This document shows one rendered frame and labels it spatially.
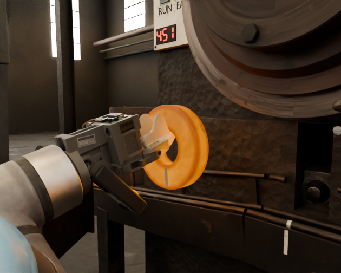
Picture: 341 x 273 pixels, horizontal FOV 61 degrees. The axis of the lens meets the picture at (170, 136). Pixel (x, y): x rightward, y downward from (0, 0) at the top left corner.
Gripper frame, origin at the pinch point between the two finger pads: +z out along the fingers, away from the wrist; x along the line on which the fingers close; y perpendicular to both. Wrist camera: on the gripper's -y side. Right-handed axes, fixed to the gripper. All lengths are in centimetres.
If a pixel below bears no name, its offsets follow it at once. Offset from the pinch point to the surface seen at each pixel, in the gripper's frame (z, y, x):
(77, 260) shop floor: 11, -92, 113
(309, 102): 8.8, 4.0, -21.7
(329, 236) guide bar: 3.4, -14.5, -25.5
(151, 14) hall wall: 674, 116, 715
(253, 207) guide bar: 9.0, -17.5, -10.0
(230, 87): 9.5, 6.6, -8.0
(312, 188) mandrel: 14.9, -14.1, -19.2
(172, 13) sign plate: 28.0, 23.4, 20.2
